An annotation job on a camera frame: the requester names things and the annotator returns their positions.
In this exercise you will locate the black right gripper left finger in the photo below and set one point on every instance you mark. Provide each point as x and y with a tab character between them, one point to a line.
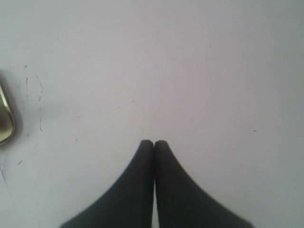
129	202

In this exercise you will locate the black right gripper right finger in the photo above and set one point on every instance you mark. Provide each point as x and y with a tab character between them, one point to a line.
181	203

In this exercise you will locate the gold tin lid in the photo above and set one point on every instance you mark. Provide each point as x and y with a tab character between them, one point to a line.
7	117

